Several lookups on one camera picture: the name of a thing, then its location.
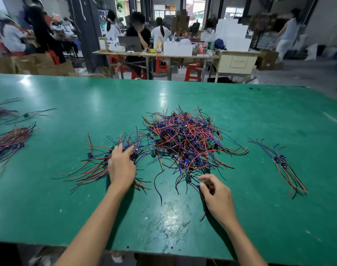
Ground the person's right hand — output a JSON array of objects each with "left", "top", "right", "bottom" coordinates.
[{"left": 197, "top": 174, "right": 238, "bottom": 228}]

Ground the person's left hand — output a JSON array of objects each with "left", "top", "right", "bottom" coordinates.
[{"left": 108, "top": 143, "right": 137, "bottom": 192}]

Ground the pile of wires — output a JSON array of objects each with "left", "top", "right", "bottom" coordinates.
[{"left": 141, "top": 105, "right": 249, "bottom": 219}]

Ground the small wire bundle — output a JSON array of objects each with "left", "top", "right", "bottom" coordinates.
[{"left": 247, "top": 138, "right": 302, "bottom": 196}]

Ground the single thin dark wire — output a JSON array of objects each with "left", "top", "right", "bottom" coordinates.
[{"left": 20, "top": 108, "right": 57, "bottom": 120}]

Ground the person's right forearm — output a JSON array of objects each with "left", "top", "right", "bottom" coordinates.
[{"left": 218, "top": 219, "right": 269, "bottom": 266}]

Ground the person's left forearm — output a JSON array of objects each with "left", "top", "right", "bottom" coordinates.
[{"left": 55, "top": 185, "right": 130, "bottom": 266}]

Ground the red plastic stool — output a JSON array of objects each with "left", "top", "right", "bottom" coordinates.
[
  {"left": 109, "top": 55, "right": 128, "bottom": 75},
  {"left": 155, "top": 57, "right": 170, "bottom": 75},
  {"left": 184, "top": 62, "right": 204, "bottom": 82}
]

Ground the long wooden work table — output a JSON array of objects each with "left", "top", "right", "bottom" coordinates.
[{"left": 92, "top": 50, "right": 262, "bottom": 82}]

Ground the grey laptop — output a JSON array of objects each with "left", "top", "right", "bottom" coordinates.
[{"left": 118, "top": 36, "right": 143, "bottom": 52}]

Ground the row of white containers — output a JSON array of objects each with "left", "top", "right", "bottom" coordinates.
[{"left": 163, "top": 38, "right": 194, "bottom": 57}]

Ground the row of cardboard boxes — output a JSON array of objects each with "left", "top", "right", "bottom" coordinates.
[{"left": 0, "top": 52, "right": 76, "bottom": 76}]

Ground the cream cabinet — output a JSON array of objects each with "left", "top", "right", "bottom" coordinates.
[{"left": 213, "top": 51, "right": 262, "bottom": 83}]

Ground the dark pillar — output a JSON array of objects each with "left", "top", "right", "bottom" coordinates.
[{"left": 66, "top": 0, "right": 105, "bottom": 72}]

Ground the brown cardboard box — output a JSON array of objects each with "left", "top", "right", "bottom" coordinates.
[{"left": 256, "top": 50, "right": 279, "bottom": 71}]

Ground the stack of white boxes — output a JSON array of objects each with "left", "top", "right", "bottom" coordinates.
[{"left": 214, "top": 18, "right": 251, "bottom": 52}]

